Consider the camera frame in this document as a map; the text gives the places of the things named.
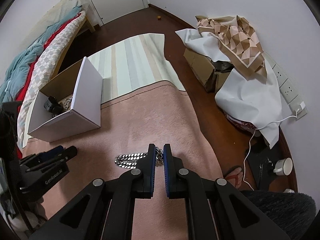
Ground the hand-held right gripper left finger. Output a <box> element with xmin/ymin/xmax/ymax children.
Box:
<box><xmin>29</xmin><ymin>144</ymin><xmax>157</xmax><ymax>240</ymax></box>

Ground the white charger cable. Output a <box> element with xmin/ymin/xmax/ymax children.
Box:
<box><xmin>242</xmin><ymin>110</ymin><xmax>299</xmax><ymax>190</ymax></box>

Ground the white cloth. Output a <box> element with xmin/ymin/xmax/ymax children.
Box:
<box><xmin>175</xmin><ymin>15</ymin><xmax>287</xmax><ymax>148</ymax></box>

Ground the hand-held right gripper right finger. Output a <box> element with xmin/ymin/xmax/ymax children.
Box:
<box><xmin>163</xmin><ymin>144</ymin><xmax>292</xmax><ymax>240</ymax></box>

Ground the teal quilt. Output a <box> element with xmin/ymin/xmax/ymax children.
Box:
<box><xmin>0</xmin><ymin>5</ymin><xmax>83</xmax><ymax>105</ymax></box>

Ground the thick silver chain bracelet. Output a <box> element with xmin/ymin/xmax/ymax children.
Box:
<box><xmin>114</xmin><ymin>148</ymin><xmax>165</xmax><ymax>168</ymax></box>

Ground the checkered bed sheet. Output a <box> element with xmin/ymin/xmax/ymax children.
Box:
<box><xmin>16</xmin><ymin>12</ymin><xmax>87</xmax><ymax>148</ymax></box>

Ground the white wall socket panel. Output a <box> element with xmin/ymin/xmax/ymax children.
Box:
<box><xmin>271</xmin><ymin>64</ymin><xmax>308</xmax><ymax>118</ymax></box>

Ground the brown cardboard box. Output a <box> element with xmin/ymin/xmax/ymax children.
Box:
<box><xmin>183</xmin><ymin>47</ymin><xmax>235</xmax><ymax>93</ymax></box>

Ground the red flip-flop sandal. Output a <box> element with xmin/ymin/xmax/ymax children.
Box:
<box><xmin>222</xmin><ymin>165</ymin><xmax>244</xmax><ymax>188</ymax></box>

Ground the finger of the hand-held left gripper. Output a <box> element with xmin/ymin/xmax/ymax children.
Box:
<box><xmin>25</xmin><ymin>145</ymin><xmax>78</xmax><ymax>172</ymax></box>
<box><xmin>22</xmin><ymin>145</ymin><xmax>63</xmax><ymax>165</ymax></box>

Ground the pale quilted bedding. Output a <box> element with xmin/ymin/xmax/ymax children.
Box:
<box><xmin>46</xmin><ymin>0</ymin><xmax>83</xmax><ymax>28</ymax></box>

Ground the black smartwatch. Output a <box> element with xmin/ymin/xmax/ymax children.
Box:
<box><xmin>43</xmin><ymin>96</ymin><xmax>64</xmax><ymax>118</ymax></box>

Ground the white cup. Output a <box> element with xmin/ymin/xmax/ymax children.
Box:
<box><xmin>272</xmin><ymin>157</ymin><xmax>293</xmax><ymax>176</ymax></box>

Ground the brown checkered scarf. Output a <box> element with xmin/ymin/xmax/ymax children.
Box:
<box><xmin>195</xmin><ymin>15</ymin><xmax>268</xmax><ymax>78</ymax></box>

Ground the red patterned cloth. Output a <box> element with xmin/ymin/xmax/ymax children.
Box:
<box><xmin>226</xmin><ymin>114</ymin><xmax>259</xmax><ymax>133</ymax></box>

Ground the red floral blanket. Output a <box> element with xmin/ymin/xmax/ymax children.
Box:
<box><xmin>14</xmin><ymin>11</ymin><xmax>87</xmax><ymax>160</ymax></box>

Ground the person's foot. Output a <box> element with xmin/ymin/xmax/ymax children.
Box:
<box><xmin>226</xmin><ymin>166</ymin><xmax>244</xmax><ymax>188</ymax></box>

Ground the striped pale cloth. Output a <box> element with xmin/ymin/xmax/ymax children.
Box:
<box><xmin>87</xmin><ymin>33</ymin><xmax>187</xmax><ymax>105</ymax></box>

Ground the wooden bed frame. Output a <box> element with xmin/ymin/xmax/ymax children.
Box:
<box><xmin>77</xmin><ymin>10</ymin><xmax>97</xmax><ymax>33</ymax></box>

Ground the white cardboard box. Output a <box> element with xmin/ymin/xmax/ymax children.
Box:
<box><xmin>27</xmin><ymin>56</ymin><xmax>103</xmax><ymax>143</ymax></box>

